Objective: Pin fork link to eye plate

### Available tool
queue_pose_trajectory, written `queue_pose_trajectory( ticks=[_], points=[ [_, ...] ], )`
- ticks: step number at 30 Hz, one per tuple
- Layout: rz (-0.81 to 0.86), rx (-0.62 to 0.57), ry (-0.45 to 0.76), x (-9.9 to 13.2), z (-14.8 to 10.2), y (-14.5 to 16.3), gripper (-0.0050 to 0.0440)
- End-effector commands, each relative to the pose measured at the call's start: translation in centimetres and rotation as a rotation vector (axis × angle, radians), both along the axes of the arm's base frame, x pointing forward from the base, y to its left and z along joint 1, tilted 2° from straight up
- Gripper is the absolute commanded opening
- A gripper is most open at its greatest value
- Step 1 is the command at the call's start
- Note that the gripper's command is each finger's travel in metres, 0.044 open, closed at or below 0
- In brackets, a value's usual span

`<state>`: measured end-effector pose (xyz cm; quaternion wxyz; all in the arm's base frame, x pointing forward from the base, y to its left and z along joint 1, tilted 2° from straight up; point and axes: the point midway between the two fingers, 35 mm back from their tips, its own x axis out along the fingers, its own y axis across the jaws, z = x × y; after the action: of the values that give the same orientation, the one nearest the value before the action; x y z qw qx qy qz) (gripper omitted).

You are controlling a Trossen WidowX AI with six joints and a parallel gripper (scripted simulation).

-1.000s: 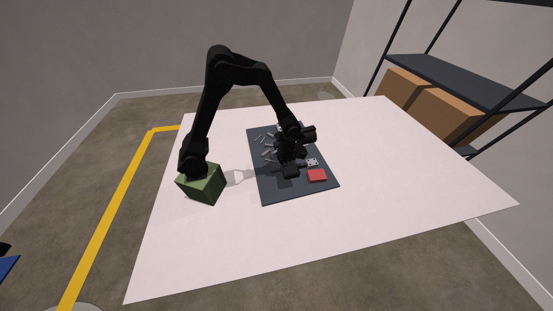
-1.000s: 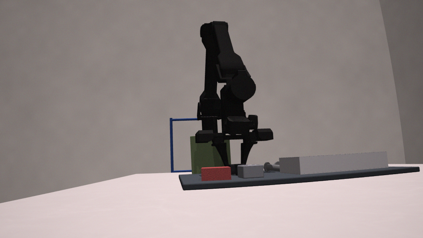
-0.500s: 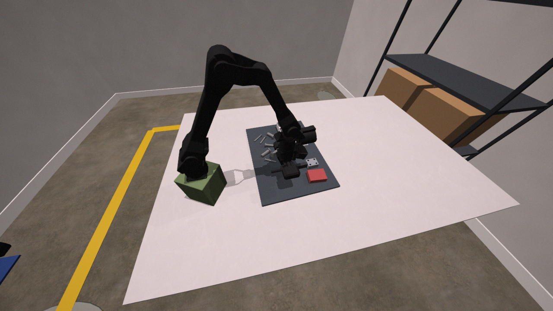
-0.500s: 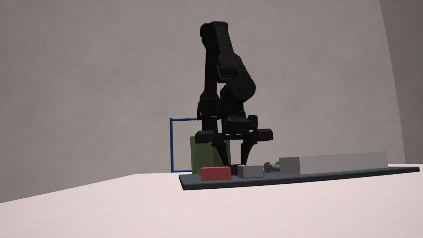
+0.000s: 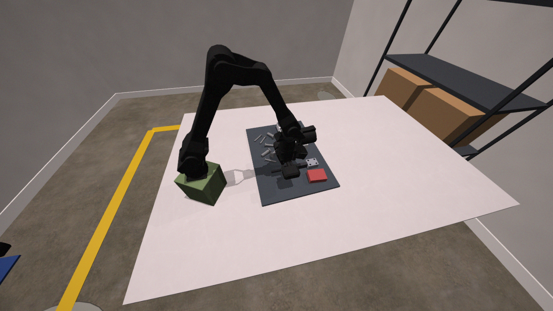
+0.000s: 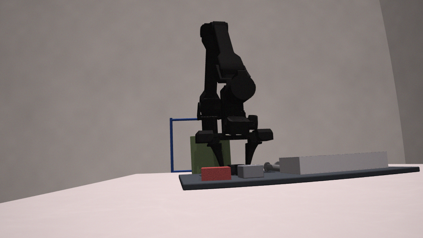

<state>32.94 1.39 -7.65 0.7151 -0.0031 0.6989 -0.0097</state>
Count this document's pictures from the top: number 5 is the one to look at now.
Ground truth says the red rectangular block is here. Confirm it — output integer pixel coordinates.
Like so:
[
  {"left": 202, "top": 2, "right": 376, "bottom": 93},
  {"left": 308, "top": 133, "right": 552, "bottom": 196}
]
[{"left": 307, "top": 168, "right": 327, "bottom": 184}]

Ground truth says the dark grey flat bar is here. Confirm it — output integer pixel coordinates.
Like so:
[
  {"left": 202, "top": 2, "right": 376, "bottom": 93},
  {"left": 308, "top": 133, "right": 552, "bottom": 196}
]
[{"left": 295, "top": 162, "right": 308, "bottom": 169}]

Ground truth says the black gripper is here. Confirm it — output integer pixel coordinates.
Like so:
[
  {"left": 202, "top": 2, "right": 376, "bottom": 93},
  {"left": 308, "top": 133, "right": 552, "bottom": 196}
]
[{"left": 273, "top": 141, "right": 300, "bottom": 180}]

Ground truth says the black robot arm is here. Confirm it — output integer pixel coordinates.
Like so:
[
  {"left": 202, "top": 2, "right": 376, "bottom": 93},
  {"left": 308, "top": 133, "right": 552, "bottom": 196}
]
[{"left": 177, "top": 44, "right": 317, "bottom": 182}]

